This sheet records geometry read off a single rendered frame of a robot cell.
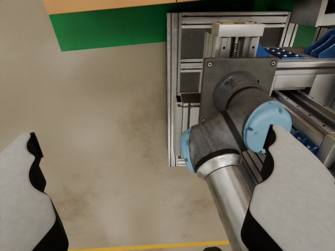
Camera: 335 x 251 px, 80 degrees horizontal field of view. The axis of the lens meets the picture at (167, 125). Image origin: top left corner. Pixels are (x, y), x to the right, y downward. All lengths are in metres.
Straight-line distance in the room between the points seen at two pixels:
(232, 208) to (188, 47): 1.18
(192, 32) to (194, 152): 1.06
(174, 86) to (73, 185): 1.67
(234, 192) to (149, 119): 1.51
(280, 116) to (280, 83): 0.37
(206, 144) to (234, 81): 0.22
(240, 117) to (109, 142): 1.70
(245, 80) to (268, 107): 0.15
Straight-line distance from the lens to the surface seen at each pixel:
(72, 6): 1.15
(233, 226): 0.45
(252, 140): 0.49
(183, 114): 0.77
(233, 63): 0.65
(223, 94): 0.61
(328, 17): 1.32
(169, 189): 2.51
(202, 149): 0.48
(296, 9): 1.41
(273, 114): 0.49
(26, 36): 1.89
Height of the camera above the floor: 1.63
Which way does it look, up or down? 58 degrees down
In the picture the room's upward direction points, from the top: 174 degrees clockwise
